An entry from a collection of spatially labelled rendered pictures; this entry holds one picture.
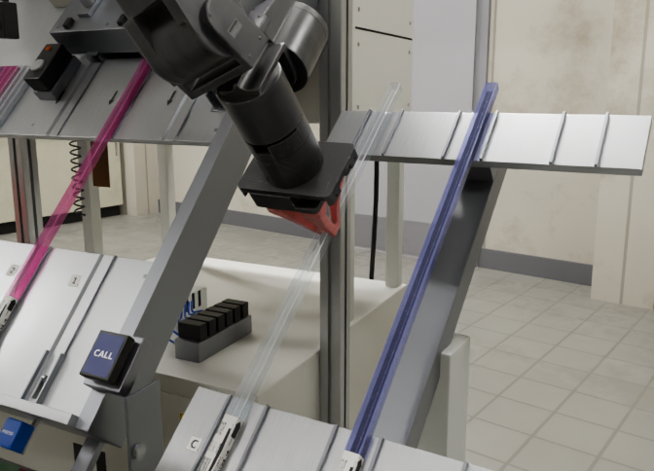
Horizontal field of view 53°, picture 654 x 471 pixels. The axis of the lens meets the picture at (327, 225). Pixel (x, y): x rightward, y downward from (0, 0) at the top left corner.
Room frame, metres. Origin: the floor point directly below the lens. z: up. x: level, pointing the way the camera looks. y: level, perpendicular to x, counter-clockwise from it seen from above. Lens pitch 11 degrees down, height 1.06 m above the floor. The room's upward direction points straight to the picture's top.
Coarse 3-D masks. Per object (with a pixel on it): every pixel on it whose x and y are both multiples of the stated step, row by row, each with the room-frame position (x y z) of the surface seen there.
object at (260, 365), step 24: (384, 96) 0.79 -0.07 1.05; (384, 120) 0.76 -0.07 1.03; (360, 144) 0.74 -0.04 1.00; (360, 168) 0.71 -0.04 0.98; (312, 240) 0.65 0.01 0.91; (312, 264) 0.63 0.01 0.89; (288, 288) 0.62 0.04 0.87; (288, 312) 0.59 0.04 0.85; (264, 360) 0.56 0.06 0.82; (240, 384) 0.55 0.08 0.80; (240, 408) 0.53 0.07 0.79
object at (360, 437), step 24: (480, 96) 0.73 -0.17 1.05; (480, 120) 0.70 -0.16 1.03; (456, 168) 0.66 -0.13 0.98; (456, 192) 0.64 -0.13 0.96; (432, 240) 0.60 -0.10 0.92; (432, 264) 0.59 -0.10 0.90; (408, 288) 0.57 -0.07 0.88; (408, 312) 0.55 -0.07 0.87; (408, 336) 0.54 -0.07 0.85; (384, 360) 0.52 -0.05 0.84; (384, 384) 0.50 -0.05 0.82; (360, 408) 0.50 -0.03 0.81; (360, 432) 0.48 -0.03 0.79
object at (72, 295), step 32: (0, 256) 0.85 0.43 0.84; (64, 256) 0.81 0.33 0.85; (96, 256) 0.80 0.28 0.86; (0, 288) 0.81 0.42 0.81; (32, 288) 0.79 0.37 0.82; (64, 288) 0.78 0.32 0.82; (96, 288) 0.76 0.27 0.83; (128, 288) 0.74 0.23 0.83; (32, 320) 0.76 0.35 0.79; (64, 320) 0.74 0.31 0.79; (96, 320) 0.73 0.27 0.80; (0, 352) 0.74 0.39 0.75; (32, 352) 0.72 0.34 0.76; (64, 352) 0.71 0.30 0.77; (0, 384) 0.71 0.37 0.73; (32, 384) 0.69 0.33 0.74; (64, 384) 0.68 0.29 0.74
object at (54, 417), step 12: (0, 396) 0.67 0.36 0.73; (12, 396) 0.66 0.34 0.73; (0, 408) 0.70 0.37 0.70; (12, 408) 0.65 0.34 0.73; (24, 408) 0.65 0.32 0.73; (36, 408) 0.64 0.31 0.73; (48, 408) 0.64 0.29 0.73; (48, 420) 0.64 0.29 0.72; (60, 420) 0.62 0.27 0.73; (72, 420) 0.62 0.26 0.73; (72, 432) 0.68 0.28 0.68
